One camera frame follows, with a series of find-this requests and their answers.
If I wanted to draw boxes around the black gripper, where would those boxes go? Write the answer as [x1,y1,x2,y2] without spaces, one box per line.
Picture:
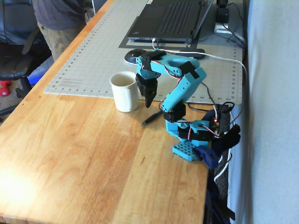
[135,73,159,109]

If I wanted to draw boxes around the black pen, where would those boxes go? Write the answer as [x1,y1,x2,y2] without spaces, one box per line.
[140,110,164,127]

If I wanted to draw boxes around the white ceramic mug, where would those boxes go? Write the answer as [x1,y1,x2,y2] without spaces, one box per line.
[109,71,139,113]

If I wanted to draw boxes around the black computer mouse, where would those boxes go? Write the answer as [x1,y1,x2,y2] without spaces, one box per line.
[124,49,150,66]

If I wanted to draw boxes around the black usb hub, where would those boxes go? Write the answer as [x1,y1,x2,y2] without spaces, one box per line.
[178,48,206,61]

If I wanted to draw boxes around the grey gridded cutting mat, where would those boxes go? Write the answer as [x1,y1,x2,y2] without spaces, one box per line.
[43,0,244,106]

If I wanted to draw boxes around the motor controller board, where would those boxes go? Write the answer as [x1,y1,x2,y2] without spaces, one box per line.
[213,116,222,137]

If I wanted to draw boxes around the black laptop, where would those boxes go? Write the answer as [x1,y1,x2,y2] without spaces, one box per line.
[127,0,214,43]

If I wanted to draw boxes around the blue clamp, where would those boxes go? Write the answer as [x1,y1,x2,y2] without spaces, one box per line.
[194,146,221,170]

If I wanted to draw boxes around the dark navy clamp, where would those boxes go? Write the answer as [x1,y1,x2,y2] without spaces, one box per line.
[202,109,242,156]

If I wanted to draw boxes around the black device on stand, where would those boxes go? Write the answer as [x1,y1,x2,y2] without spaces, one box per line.
[214,0,234,34]

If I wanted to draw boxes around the person in grey shirt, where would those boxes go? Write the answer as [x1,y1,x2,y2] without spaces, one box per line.
[31,0,87,62]

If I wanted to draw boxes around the black office chair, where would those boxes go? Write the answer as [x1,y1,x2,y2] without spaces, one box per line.
[0,0,53,117]

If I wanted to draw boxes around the red dumbbell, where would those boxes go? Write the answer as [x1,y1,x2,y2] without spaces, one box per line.
[0,80,12,97]

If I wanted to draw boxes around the white usb cable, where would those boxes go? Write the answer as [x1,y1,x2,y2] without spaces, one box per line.
[152,38,249,184]

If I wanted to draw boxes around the black cable bundle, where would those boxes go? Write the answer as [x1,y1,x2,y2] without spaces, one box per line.
[223,1,246,49]

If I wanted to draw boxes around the black strap bundle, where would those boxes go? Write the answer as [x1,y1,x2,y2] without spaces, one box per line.
[204,174,236,224]

